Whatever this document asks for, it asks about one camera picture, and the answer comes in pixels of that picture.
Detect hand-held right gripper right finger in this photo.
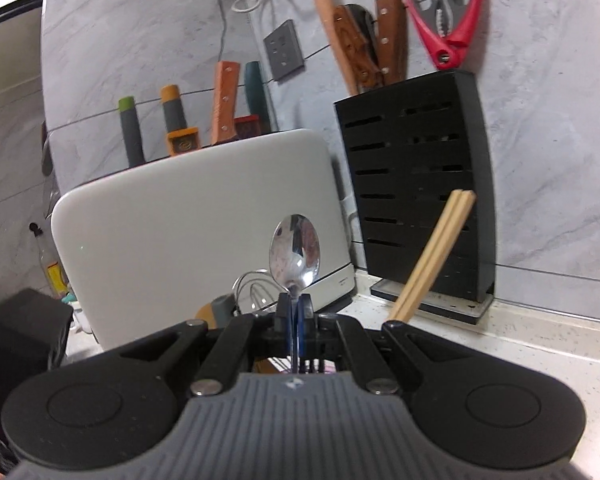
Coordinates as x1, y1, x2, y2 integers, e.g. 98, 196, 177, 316
299, 294, 478, 396

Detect orange square slot insert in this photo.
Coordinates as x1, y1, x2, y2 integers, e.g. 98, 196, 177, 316
166, 127, 201, 157

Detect metal spoon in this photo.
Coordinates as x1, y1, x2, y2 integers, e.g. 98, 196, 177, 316
269, 214, 322, 376

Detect white knife sterilizer appliance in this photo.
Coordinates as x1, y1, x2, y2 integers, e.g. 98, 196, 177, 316
50, 128, 357, 351

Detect red square slot insert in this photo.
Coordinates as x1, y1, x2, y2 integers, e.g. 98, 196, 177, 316
234, 115, 261, 139

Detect grey handled wire whisk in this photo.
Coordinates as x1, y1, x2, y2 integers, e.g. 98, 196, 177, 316
211, 269, 281, 319

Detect wooden chopstick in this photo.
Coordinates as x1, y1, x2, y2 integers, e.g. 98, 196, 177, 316
387, 189, 466, 322
395, 190, 477, 322

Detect orange wooden knife handle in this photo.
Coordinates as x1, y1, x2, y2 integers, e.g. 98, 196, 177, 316
210, 61, 242, 147

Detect grey wall socket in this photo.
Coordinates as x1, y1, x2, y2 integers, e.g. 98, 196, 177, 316
263, 19, 306, 82

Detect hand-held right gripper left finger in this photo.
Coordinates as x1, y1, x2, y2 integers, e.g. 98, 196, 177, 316
115, 292, 296, 397

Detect wooden rolling pin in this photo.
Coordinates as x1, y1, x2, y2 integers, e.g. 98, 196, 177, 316
300, 0, 361, 97

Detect oil bottle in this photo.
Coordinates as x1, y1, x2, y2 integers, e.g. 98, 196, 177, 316
29, 222, 71, 301

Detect brown wooden knife handles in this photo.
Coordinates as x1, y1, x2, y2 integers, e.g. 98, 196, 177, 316
334, 5, 383, 93

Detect orange capped grey knife handle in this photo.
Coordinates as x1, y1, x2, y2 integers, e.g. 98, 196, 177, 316
160, 85, 189, 134

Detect green capped grey knife handle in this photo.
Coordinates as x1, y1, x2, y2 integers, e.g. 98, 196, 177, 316
118, 95, 146, 168

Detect black slotted knife block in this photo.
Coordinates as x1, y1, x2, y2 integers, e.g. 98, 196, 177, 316
333, 70, 497, 324

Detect riveted brown wooden handle knife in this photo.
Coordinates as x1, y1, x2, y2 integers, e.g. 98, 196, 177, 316
375, 0, 409, 86

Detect thin grey cable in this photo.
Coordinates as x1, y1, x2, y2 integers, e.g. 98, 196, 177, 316
216, 0, 251, 63

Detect black box appliance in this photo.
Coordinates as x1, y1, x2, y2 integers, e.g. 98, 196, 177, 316
0, 287, 75, 471

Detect teal knife handle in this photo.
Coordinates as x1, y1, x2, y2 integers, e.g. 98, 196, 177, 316
244, 61, 272, 135

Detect red and grey kitchen scissors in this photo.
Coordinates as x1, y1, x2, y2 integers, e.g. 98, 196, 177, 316
400, 0, 487, 71

